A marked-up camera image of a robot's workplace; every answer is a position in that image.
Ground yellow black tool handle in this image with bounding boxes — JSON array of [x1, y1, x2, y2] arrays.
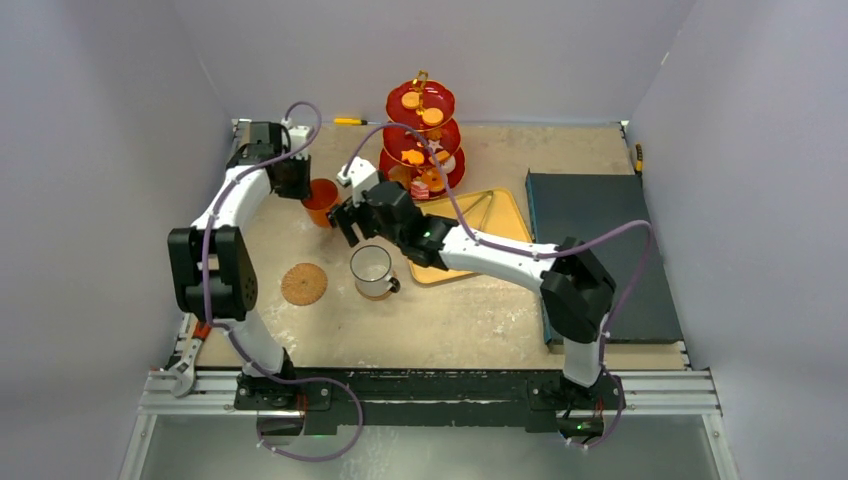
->
[[634, 143, 644, 177]]

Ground white ribbed mug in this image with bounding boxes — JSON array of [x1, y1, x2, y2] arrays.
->
[[349, 245, 401, 296]]

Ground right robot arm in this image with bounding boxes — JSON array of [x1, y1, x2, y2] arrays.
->
[[328, 181, 616, 407]]

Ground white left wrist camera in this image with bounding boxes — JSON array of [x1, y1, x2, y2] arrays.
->
[[281, 119, 315, 161]]

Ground orange mug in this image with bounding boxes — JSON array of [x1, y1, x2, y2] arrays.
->
[[301, 178, 340, 228]]

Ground pink handled metal tongs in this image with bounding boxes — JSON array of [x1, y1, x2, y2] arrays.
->
[[458, 190, 495, 231]]

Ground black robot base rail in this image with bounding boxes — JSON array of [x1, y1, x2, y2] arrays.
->
[[234, 367, 626, 436]]

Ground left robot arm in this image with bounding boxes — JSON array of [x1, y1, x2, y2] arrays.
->
[[167, 118, 317, 409]]

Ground white iced star cookie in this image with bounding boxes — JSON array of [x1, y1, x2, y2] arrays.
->
[[427, 140, 444, 154]]

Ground round biscuit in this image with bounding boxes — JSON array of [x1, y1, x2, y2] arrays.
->
[[401, 91, 423, 110], [420, 107, 445, 127]]

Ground yellow serving tray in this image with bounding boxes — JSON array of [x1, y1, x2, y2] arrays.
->
[[408, 188, 531, 285]]

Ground red handled adjustable wrench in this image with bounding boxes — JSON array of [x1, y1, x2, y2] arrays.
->
[[168, 321, 211, 398]]

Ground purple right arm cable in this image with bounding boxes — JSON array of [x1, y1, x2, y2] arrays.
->
[[341, 122, 657, 452]]

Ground red white cake slice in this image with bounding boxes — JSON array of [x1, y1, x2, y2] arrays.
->
[[410, 181, 430, 201]]

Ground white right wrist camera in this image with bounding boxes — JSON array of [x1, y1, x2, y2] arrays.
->
[[336, 157, 381, 206]]

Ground orange fish cookie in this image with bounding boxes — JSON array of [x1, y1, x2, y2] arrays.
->
[[401, 149, 425, 166]]

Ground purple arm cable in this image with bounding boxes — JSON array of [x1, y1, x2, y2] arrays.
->
[[341, 122, 657, 452], [200, 100, 366, 465]]

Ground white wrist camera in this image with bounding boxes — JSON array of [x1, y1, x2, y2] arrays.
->
[[281, 119, 315, 161], [336, 157, 381, 206]]

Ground red three tier stand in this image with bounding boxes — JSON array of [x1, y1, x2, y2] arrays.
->
[[379, 70, 466, 200]]

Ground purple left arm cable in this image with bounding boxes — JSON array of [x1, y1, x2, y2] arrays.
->
[[200, 100, 366, 465]]

